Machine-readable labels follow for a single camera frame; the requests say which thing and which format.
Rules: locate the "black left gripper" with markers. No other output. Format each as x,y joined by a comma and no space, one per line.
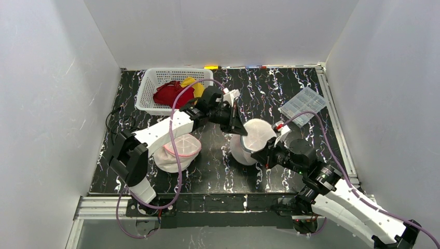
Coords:
230,119

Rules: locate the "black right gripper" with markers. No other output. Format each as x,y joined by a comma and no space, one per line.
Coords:
265,155

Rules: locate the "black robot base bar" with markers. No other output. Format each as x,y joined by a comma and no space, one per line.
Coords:
229,210

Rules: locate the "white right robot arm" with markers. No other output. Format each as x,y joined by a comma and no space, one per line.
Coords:
326,193

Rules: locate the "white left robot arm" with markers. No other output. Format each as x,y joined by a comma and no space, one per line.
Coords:
132,150

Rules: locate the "yellow bra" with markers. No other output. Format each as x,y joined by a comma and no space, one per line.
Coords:
198,87

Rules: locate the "dark red bra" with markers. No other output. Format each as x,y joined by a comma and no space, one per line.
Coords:
167,93

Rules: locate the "clear plastic parts box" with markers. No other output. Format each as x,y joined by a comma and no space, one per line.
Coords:
306,100

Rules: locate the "white plastic basket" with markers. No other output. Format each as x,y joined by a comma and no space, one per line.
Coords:
155,78

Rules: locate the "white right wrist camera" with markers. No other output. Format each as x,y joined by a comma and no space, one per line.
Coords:
282,131

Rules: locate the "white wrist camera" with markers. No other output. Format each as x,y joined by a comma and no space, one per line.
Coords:
230,95
282,131

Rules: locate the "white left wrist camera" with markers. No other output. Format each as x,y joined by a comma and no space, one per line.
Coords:
230,95

